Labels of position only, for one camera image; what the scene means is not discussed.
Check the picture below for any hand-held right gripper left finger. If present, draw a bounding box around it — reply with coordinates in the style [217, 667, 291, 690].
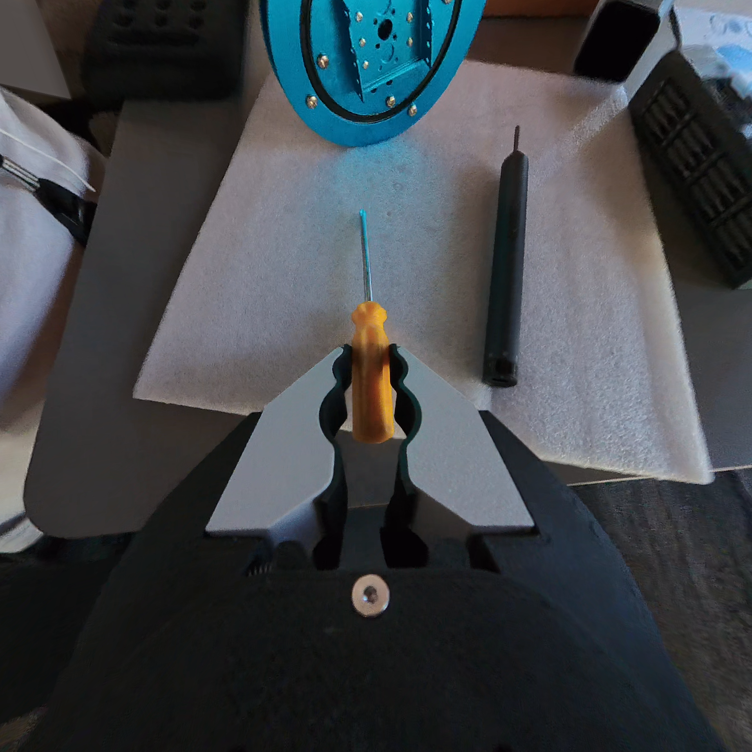
[206, 345, 353, 569]

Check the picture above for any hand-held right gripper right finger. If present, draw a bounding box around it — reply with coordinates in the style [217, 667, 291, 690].
[382, 347, 537, 569]

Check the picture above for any yellow handled screwdriver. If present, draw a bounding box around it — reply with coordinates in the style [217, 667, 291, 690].
[351, 210, 393, 443]

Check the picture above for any black electric screwdriver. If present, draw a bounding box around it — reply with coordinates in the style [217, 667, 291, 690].
[483, 125, 530, 387]

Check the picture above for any blue round metal turntable base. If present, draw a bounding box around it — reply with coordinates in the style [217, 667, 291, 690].
[258, 0, 487, 148]

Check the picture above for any grey desk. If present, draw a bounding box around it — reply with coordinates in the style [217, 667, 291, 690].
[23, 53, 752, 538]

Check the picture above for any white foam sheet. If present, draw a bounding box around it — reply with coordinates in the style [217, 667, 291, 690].
[134, 61, 714, 485]

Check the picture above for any black screwdriver bit case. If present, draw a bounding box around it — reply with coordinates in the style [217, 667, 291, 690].
[629, 50, 752, 289]

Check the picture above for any dark bit case sleeve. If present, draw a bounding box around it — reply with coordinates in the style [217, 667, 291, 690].
[573, 0, 673, 83]

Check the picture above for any cardboard box with white flaps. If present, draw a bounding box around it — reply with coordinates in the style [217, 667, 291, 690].
[484, 0, 594, 17]

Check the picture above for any printed instruction sheet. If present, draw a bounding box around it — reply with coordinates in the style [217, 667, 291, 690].
[670, 0, 752, 95]

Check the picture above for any black lanyard clip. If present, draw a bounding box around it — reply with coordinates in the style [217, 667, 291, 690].
[0, 153, 98, 248]

